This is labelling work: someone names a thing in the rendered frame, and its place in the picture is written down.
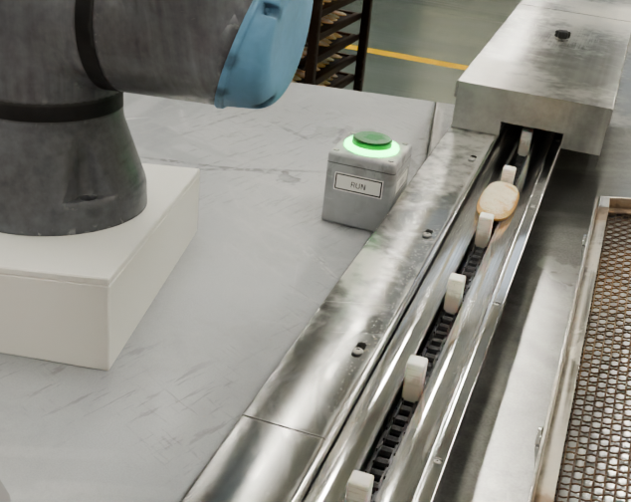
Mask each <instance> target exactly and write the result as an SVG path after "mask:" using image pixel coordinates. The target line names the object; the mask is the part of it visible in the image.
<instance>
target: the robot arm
mask: <svg viewBox="0 0 631 502"><path fill-rule="evenodd" d="M313 3H314V0H0V232H1V233H7V234H14V235H23V236H67V235H77V234H84V233H90V232H96V231H100V230H105V229H108V228H112V227H115V226H117V225H120V224H122V223H125V222H127V221H129V220H131V219H133V218H134V217H136V216H137V215H139V214H140V213H141V212H142V211H143V210H144V208H145V207H146V204H147V182H146V175H145V172H144V169H143V166H142V163H141V161H140V158H139V155H138V152H137V149H136V147H135V144H134V141H133V138H132V135H131V133H130V130H129V127H128V124H127V121H126V119H125V115H124V109H123V93H131V94H138V95H145V96H152V97H159V98H166V99H173V100H179V101H186V102H194V103H201V104H208V105H215V108H217V109H225V108H226V107H234V108H245V109H263V108H266V107H269V106H270V105H272V104H274V103H275V102H276V101H277V100H278V99H279V98H280V97H281V96H282V95H283V94H284V92H285V91H286V90H287V88H288V86H289V85H290V83H291V81H292V79H293V77H294V75H295V73H296V70H297V68H298V65H299V62H300V60H301V57H302V54H303V50H304V47H305V43H306V40H307V36H308V31H309V27H310V22H311V16H312V9H313Z"/></svg>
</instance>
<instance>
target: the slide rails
mask: <svg viewBox="0 0 631 502"><path fill-rule="evenodd" d="M524 127H526V126H523V125H514V124H509V125H508V127H507V129H506V131H505V133H504V134H503V136H502V138H501V140H500V142H499V144H498V145H497V147H496V149H495V151H494V153H493V155H492V156H491V158H490V160H489V162H488V164H487V166H486V167H485V169H484V171H483V173H482V175H481V177H480V178H479V180H478V182H477V184H476V186H475V188H474V189H473V191H472V193H471V195H470V197H469V199H468V200H467V202H466V204H465V206H464V208H463V210H462V211H461V213H460V215H459V217H458V219H457V221H456V222H455V224H454V226H453V228H452V230H451V232H450V233H449V235H448V237H447V239H446V241H445V243H444V244H443V246H442V248H441V250H440V252H439V254H438V255H437V257H436V259H435V261H434V263H433V265H432V266H431V268H430V270H429V272H428V274H427V276H426V278H425V279H424V281H423V283H422V285H421V287H420V289H419V290H418V292H417V294H416V296H415V298H414V300H413V301H412V303H411V305H410V307H409V309H408V311H407V312H406V314H405V316H404V318H403V320H402V322H401V323H400V325H399V327H398V329H397V331H396V333H395V334H394V336H393V338H392V340H391V342H390V344H389V345H388V347H387V349H386V351H385V353H384V355H383V356H382V358H381V360H380V362H379V364H378V366H377V367H376V369H375V371H374V373H373V375H372V377H371V378H370V380H369V382H368V384H367V386H366V388H365V389H364V391H363V393H362V395H361V397H360V399H359V400H358V402H357V404H356V406H355V408H354V410H353V411H352V413H351V415H350V417H349V419H348V421H347V422H346V424H345V426H344V428H343V430H342V432H341V433H340V435H339V437H338V439H337V441H336V443H335V444H334V446H333V448H332V450H331V452H330V454H329V456H328V457H327V459H326V461H325V463H324V465H323V467H322V468H321V470H320V472H319V474H318V476H317V478H316V479H315V482H314V484H313V486H312V488H311V489H310V491H309V493H308V495H307V497H306V499H305V500H304V502H344V501H345V496H346V489H347V482H348V480H349V478H350V476H351V474H352V472H353V470H358V471H359V470H360V468H361V466H362V464H363V462H364V460H365V458H366V456H367V454H368V452H369V450H370V448H371V446H372V444H373V442H374V440H375V438H376V435H377V433H378V431H379V429H380V427H381V425H382V423H383V421H384V419H385V417H386V415H387V416H388V411H389V409H390V407H391V405H392V403H393V401H394V398H395V396H396V394H397V392H398V391H399V389H400V387H401V385H402V383H403V381H404V377H405V371H406V364H407V362H408V360H409V358H410V356H411V355H415V356H416V354H417V352H418V350H419V348H420V346H421V344H422V342H423V340H424V338H425V336H426V334H427V332H428V330H429V327H430V325H431V323H432V321H433V319H434V317H435V315H436V313H437V311H438V309H439V307H440V305H441V303H442V301H443V299H444V297H445V295H446V290H447V284H448V279H449V277H450V275H451V273H456V272H457V270H458V268H459V266H460V264H461V262H462V260H463V258H464V255H465V253H466V251H467V249H468V247H469V245H470V243H471V241H472V239H473V237H474V235H475V233H476V231H477V226H478V221H479V216H480V215H479V213H478V210H477V203H478V200H479V198H480V196H481V194H482V193H483V191H484V190H485V189H486V188H487V187H488V186H489V185H490V184H491V183H493V182H496V181H501V177H502V172H503V168H504V166H505V165H509V163H510V161H511V159H512V157H513V155H514V153H515V151H516V149H517V146H518V144H519V142H520V138H521V133H522V130H523V128H524ZM554 135H555V132H554V131H549V130H544V129H540V130H539V132H538V134H537V136H536V138H535V141H534V143H533V145H532V147H531V150H530V152H529V154H528V156H527V159H526V162H525V164H524V167H523V169H522V171H521V173H520V176H519V178H518V180H517V182H516V185H515V187H516V188H517V189H518V191H519V195H520V197H519V201H518V204H517V206H516V208H515V210H514V212H513V213H512V214H511V216H510V217H508V218H507V219H505V220H502V221H499V223H498V225H497V228H496V230H495V232H494V234H493V237H492V239H491V241H490V243H489V246H488V248H487V250H486V252H485V255H484V257H483V259H482V261H481V264H480V266H479V268H478V270H477V273H476V275H475V277H474V279H473V282H472V284H471V286H470V288H469V291H468V293H467V295H466V297H465V300H464V302H463V304H462V306H461V309H460V311H459V313H458V316H457V318H456V320H455V322H454V325H453V327H452V329H451V331H450V334H449V336H448V338H447V340H446V343H445V345H444V347H443V349H442V352H441V354H440V356H439V358H438V361H437V363H436V365H435V367H434V369H433V371H432V373H431V375H430V378H429V380H428V382H427V384H426V387H425V389H424V391H423V393H422V396H421V398H420V400H419V402H418V405H417V407H416V409H415V411H414V414H413V416H412V418H411V421H410V423H409V425H408V427H407V430H406V432H405V434H404V436H403V439H402V441H401V443H400V445H399V448H398V450H397V452H396V454H395V457H394V459H393V461H392V463H391V466H390V468H389V470H388V472H387V475H386V477H385V479H384V481H383V484H382V486H381V488H380V490H379V493H378V495H377V497H376V499H375V502H411V500H412V498H413V495H414V493H415V490H416V488H417V485H418V483H419V480H420V478H421V475H422V472H423V470H424V467H425V465H426V462H427V460H428V457H429V455H430V452H431V449H432V447H433V444H434V442H435V439H436V437H437V434H438V432H439V429H440V426H441V424H442V421H443V419H444V416H445V414H446V411H447V409H448V406H449V403H450V401H451V398H452V396H453V393H454V391H455V388H456V386H457V383H458V381H459V378H460V375H461V373H462V370H463V368H464V365H465V363H466V360H467V358H468V355H469V352H470V350H471V347H472V345H473V342H474V340H475V337H476V335H477V332H478V329H479V327H480V325H481V323H482V320H483V318H484V315H485V313H486V310H487V307H488V305H489V302H490V300H491V297H492V295H493V292H494V290H495V287H496V285H497V282H498V279H499V277H500V274H501V272H502V269H503V267H504V264H505V262H506V259H507V256H508V254H509V251H510V249H511V246H512V244H513V241H514V239H515V236H516V233H517V231H518V228H519V226H520V223H521V221H522V218H523V216H524V213H525V210H526V206H527V204H528V201H529V199H530V196H531V194H532V191H533V189H534V186H535V183H536V181H537V178H538V176H539V173H540V171H541V168H542V166H543V163H544V160H545V158H546V155H547V153H548V150H549V148H550V145H551V143H552V140H553V137H554Z"/></svg>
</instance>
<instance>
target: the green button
mask: <svg viewBox="0 0 631 502"><path fill-rule="evenodd" d="M352 143H353V144H354V145H355V146H358V147H360V148H364V149H368V150H387V149H389V148H391V147H392V139H391V138H390V137H389V136H388V135H386V134H384V133H381V132H376V131H360V132H357V133H356V134H355V135H354V136H353V137H352Z"/></svg>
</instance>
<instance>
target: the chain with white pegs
mask: <svg viewBox="0 0 631 502"><path fill-rule="evenodd" d="M538 132H539V128H533V127H529V128H526V127H524V128H523V130H522V133H521V138H520V143H519V149H518V152H517V155H516V157H515V159H514V161H513V163H512V165H511V166H509V165H505V166H504V168H503V172H502V177H501V181H502V182H507V183H510V184H512V185H513V186H515V185H516V182H517V180H518V178H519V176H520V173H521V171H522V169H523V167H524V164H525V162H526V159H527V156H528V154H529V152H530V150H531V147H532V145H533V143H534V141H535V138H536V136H537V134H538ZM494 217H495V215H494V214H491V213H486V212H481V214H480V216H479V221H478V226H477V232H476V237H475V242H474V244H473V247H472V249H471V251H470V253H469V255H468V257H467V259H466V262H465V263H464V265H463V267H462V270H461V272H460V274H456V273H451V275H450V277H449V279H448V284H447V290H446V295H445V301H444V307H443V309H442V312H441V314H440V316H439V318H438V320H437V322H436V324H435V326H434V328H433V330H432V332H431V334H430V337H429V339H428V341H427V343H426V345H425V347H424V349H423V351H422V353H421V357H419V356H415V355H411V356H410V358H409V360H408V362H407V364H406V371H405V377H404V383H403V389H402V394H401V396H400V398H399V400H398V402H397V405H396V407H395V409H394V411H393V413H392V415H391V417H390V419H389V421H388V423H387V425H386V429H385V430H384V432H383V434H382V436H381V438H380V440H379V442H378V444H377V446H376V450H375V451H374V453H373V455H372V457H371V459H370V461H369V463H368V465H367V467H366V469H365V472H361V471H358V470H353V472H352V474H351V476H350V478H349V480H348V482H347V489H346V496H345V502H375V499H376V497H377V495H378V493H379V490H380V488H381V486H382V484H383V481H384V479H385V477H386V475H387V472H388V470H389V468H390V466H391V463H392V461H393V459H394V457H395V454H396V452H397V450H398V448H399V445H400V443H401V441H402V439H403V436H404V434H405V432H406V430H407V427H408V425H409V423H410V421H411V418H412V416H413V414H414V411H415V409H416V407H417V405H418V402H419V400H420V398H421V396H422V393H423V391H424V389H425V387H426V384H427V382H428V380H429V378H430V375H431V373H432V371H433V369H434V367H435V365H436V363H437V361H438V358H439V356H440V354H441V352H442V349H443V347H444V345H445V343H446V340H447V338H448V336H449V334H450V331H451V329H452V327H453V325H454V322H455V320H456V318H457V316H458V313H459V311H460V309H461V306H462V304H463V302H464V300H465V297H466V295H467V293H468V291H469V288H470V286H471V284H472V282H473V279H474V277H475V275H476V273H477V270H478V268H479V266H480V264H481V261H482V259H483V257H484V255H485V252H486V250H487V248H488V246H489V243H490V241H491V239H492V237H493V234H494V232H495V230H496V228H497V225H498V223H499V221H494ZM376 468H377V469H376ZM383 470H384V471H383ZM375 481H376V482H375ZM378 482H379V483H378ZM371 494H373V495H371Z"/></svg>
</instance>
